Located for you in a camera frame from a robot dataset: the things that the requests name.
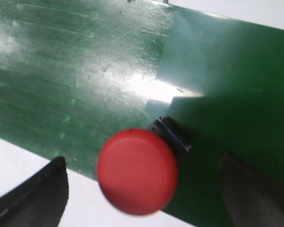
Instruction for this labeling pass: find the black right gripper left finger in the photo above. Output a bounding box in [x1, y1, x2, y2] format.
[0, 157, 69, 227]

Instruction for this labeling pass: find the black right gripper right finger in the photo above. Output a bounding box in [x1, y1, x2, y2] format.
[219, 151, 284, 227]

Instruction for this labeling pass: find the red push button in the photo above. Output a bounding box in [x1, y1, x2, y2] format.
[96, 116, 191, 216]

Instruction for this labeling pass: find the green conveyor belt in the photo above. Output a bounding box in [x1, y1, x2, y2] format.
[0, 0, 284, 227]

